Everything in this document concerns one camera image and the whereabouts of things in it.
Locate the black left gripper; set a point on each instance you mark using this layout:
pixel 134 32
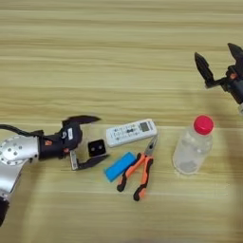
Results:
pixel 50 145

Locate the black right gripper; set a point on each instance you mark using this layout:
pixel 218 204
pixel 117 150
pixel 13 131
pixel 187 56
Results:
pixel 235 82

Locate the small black square box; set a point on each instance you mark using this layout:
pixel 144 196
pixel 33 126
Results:
pixel 96 148

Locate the white remote control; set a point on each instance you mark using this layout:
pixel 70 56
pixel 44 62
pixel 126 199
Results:
pixel 129 133

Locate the orange and black pliers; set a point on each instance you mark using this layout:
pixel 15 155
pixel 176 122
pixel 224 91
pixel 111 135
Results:
pixel 148 150

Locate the clear bottle with red cap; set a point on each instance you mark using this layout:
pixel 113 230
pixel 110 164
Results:
pixel 191 152

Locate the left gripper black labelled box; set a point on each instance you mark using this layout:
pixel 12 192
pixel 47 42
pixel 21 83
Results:
pixel 71 136

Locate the blue rectangular block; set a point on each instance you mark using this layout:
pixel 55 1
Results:
pixel 118 167

